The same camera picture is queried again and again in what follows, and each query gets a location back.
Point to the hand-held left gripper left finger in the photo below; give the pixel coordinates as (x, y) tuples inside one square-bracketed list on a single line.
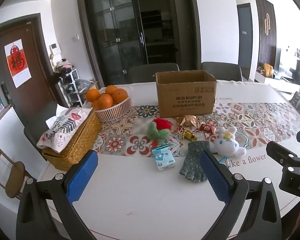
[(81, 177)]

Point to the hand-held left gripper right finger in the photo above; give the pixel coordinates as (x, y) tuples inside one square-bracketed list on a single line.
[(215, 177)]

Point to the grey knit glove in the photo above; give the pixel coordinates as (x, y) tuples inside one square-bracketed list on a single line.
[(193, 162)]

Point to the white bunny plush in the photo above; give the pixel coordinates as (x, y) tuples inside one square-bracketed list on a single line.
[(227, 145)]

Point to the green and red knitted plush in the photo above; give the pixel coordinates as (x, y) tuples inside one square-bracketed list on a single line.
[(156, 130)]

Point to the brown cardboard box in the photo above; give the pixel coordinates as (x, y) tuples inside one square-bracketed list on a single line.
[(186, 97)]

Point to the woven straw tissue box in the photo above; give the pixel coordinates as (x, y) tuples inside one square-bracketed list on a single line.
[(77, 145)]

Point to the small yellow toy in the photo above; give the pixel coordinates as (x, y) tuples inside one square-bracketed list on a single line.
[(189, 135)]

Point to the small red candy packet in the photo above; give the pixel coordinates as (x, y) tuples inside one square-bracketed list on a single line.
[(207, 128)]

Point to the blue tissue packet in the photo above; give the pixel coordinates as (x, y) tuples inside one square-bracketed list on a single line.
[(163, 158)]

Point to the tile-patterned tablecloth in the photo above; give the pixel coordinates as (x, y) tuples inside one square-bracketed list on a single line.
[(140, 197)]

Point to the crumpled gold wrapper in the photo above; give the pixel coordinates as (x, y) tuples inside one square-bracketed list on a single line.
[(187, 120)]

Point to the wooden chair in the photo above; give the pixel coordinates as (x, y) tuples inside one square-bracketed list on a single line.
[(13, 177)]

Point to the white slatted fruit basket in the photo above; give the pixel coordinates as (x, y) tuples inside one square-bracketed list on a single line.
[(115, 110)]

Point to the yellow bag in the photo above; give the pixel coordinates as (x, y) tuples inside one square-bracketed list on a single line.
[(268, 70)]

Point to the pile of oranges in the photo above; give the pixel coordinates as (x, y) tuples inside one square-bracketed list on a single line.
[(105, 100)]

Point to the white shoe rack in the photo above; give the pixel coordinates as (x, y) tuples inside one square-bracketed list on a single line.
[(70, 87)]

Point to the small box with plastic bag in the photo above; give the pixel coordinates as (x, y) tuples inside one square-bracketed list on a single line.
[(86, 85)]

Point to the brown entrance door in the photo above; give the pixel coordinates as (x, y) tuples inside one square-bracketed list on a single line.
[(37, 75)]

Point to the pile of clothes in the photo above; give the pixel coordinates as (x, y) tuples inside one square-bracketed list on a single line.
[(63, 66)]

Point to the dark interior door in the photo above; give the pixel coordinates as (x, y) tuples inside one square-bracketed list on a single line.
[(245, 40)]

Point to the white intercom panel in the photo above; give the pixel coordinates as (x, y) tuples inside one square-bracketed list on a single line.
[(55, 49)]

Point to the black glass sliding doors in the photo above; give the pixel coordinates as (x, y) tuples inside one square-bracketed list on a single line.
[(120, 37)]

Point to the dark slatted wall panel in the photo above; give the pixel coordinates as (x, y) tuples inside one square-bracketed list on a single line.
[(272, 47)]

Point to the gold wall ornament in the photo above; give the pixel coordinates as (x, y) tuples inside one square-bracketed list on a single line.
[(266, 23)]

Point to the red and white wall poster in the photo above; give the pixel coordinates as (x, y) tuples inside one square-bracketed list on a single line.
[(17, 63)]

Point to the white light switch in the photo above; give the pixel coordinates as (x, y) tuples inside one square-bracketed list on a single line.
[(75, 38)]

